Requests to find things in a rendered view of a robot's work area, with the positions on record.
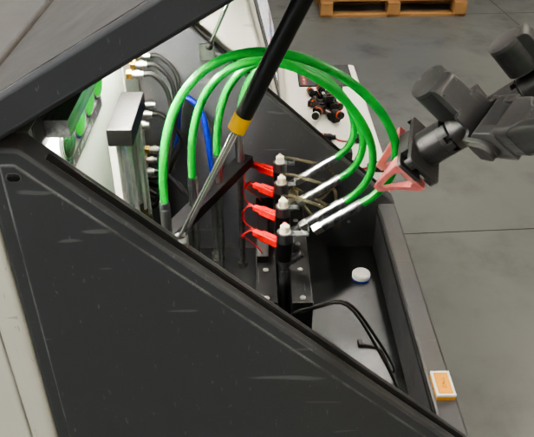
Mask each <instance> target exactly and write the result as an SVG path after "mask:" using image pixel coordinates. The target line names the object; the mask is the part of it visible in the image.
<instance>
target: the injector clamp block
mask: <svg viewBox="0 0 534 437"><path fill-rule="evenodd" d="M260 199H267V207H269V208H271V209H273V210H274V207H273V198H260ZM302 219H304V217H303V207H302V206H300V208H299V210H293V211H292V212H290V227H291V226H292V227H293V226H294V225H297V224H298V222H299V221H300V220H302ZM268 232H269V233H271V234H274V235H275V226H274V221H272V220H270V219H268ZM300 250H301V251H303V253H304V258H301V259H299V260H298V261H297V262H296V263H294V264H292V265H291V266H290V277H289V307H288V313H289V314H291V315H292V316H293V317H294V318H296V319H297V320H299V321H300V322H302V323H304V324H305V325H307V326H308V327H309V328H311V329H312V319H313V310H309V311H306V312H304V313H302V314H300V312H298V313H296V314H293V312H294V311H295V310H300V309H302V308H307V307H309V306H313V295H312V287H311V279H310V271H309V256H308V248H307V240H306V237H295V236H294V237H293V247H292V254H293V253H296V252H298V251H300ZM256 283H257V292H258V293H260V294H261V295H263V296H264V297H266V298H267V299H269V300H270V301H272V302H273V303H274V304H276V305H277V306H278V296H279V290H278V289H277V262H276V247H273V246H271V245H269V262H268V263H258V262H257V247H256Z"/></svg>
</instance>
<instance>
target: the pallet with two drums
mask: <svg viewBox="0 0 534 437"><path fill-rule="evenodd" d="M371 4H385V9H384V10H358V11H333V5H371ZM401 4H450V9H449V10H400V8H401ZM316 5H319V15H320V17H379V16H464V15H465V13H466V7H467V1H466V0H316Z"/></svg>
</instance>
